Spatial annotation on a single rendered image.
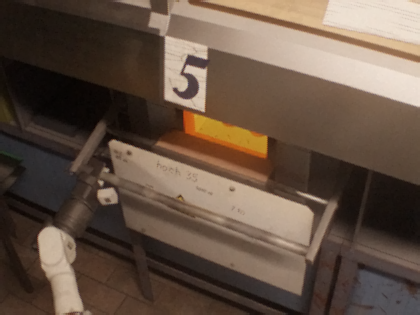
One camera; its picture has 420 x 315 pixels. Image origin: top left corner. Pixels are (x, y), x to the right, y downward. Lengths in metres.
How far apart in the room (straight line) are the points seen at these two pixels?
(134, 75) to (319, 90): 0.38
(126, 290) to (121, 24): 1.73
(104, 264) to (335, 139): 1.90
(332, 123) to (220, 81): 0.22
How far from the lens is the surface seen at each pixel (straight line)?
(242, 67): 1.09
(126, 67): 1.22
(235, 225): 1.50
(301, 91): 1.06
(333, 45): 1.04
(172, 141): 1.66
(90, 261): 2.86
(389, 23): 1.02
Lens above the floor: 2.28
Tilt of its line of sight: 46 degrees down
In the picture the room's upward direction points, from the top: 4 degrees counter-clockwise
